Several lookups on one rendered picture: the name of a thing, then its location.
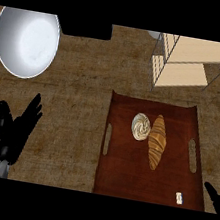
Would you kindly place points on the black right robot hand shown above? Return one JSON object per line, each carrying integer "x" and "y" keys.
{"x": 216, "y": 198}

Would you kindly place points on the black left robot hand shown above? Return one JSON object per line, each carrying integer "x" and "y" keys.
{"x": 13, "y": 133}

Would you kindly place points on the dark brown wooden tray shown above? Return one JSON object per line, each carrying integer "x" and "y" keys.
{"x": 154, "y": 156}

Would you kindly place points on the golden brown croissant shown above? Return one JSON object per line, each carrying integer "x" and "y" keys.
{"x": 157, "y": 142}

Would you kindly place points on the white round bowl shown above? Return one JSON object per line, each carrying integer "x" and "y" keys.
{"x": 26, "y": 42}

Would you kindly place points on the white swirl pastry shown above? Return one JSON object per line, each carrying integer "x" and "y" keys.
{"x": 141, "y": 126}

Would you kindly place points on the black box appliance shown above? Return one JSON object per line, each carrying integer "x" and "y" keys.
{"x": 85, "y": 28}

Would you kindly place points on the grey round object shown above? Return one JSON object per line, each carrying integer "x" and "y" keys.
{"x": 154, "y": 34}

